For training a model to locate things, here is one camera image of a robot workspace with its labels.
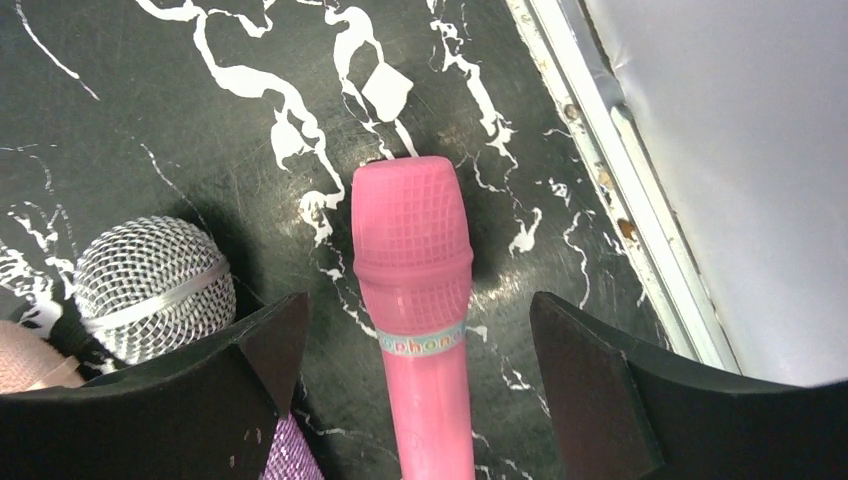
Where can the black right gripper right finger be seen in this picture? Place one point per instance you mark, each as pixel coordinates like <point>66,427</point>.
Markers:
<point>623,408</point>

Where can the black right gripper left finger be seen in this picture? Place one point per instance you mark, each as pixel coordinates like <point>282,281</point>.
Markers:
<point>207,410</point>

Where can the grey-headed glitter microphone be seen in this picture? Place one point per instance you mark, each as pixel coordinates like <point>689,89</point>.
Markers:
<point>152,285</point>

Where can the beige microphone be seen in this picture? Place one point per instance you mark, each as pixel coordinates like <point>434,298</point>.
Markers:
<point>30,363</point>

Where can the pink microphone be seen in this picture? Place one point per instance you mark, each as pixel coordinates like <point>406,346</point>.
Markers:
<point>413,261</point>

